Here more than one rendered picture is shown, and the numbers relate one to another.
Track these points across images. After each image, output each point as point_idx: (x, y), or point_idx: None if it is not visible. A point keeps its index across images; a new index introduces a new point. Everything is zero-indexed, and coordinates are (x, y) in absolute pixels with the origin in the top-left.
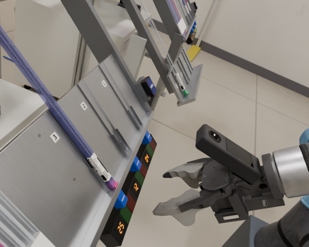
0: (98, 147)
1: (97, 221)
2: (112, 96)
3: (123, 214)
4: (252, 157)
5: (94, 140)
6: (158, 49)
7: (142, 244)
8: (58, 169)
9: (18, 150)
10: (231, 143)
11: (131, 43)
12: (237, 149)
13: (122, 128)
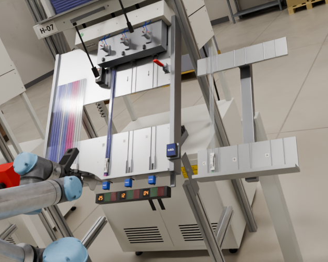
0: (116, 160)
1: None
2: (146, 144)
3: (105, 195)
4: (63, 165)
5: (116, 156)
6: (252, 132)
7: None
8: (96, 155)
9: (91, 141)
10: (68, 156)
11: None
12: (65, 159)
13: (138, 162)
